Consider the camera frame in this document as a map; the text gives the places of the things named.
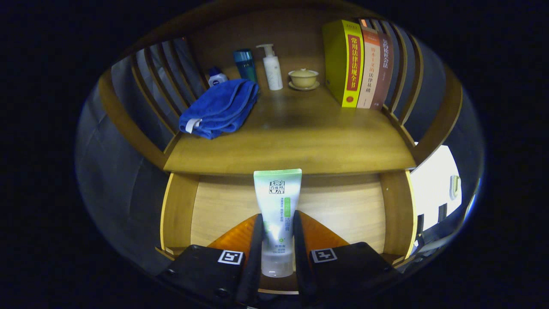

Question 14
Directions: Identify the blue folded towel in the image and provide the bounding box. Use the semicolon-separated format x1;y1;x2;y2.
178;79;260;140

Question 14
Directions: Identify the orange white book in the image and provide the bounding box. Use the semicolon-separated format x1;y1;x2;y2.
357;27;381;109

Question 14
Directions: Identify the yellow book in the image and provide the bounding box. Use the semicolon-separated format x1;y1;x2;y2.
322;19;365;108

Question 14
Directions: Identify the brown book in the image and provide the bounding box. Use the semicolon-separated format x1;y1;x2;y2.
371;33;394;111

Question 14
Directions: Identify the wooden drawer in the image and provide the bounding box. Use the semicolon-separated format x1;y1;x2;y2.
160;171;417;297

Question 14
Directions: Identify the teal bottle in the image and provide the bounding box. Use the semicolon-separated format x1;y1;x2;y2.
233;48;259;84

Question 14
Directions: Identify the beige lidded teacup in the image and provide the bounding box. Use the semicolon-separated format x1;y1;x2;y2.
288;68;320;88

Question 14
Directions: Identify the white pump bottle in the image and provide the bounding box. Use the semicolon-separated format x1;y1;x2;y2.
256;44;284;91

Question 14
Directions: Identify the white drawer unit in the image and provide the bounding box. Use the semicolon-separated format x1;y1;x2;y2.
410;145;463;232

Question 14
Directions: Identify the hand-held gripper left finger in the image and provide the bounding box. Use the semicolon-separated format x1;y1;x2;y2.
157;213;263;307

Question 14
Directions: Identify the small white blue-capped bottle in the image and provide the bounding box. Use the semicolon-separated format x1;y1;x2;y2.
208;66;229;87

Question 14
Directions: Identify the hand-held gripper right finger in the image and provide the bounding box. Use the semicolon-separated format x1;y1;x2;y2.
293;210;401;307

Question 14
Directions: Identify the white green cleanser tube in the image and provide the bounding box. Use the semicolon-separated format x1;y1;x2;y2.
253;169;303;278

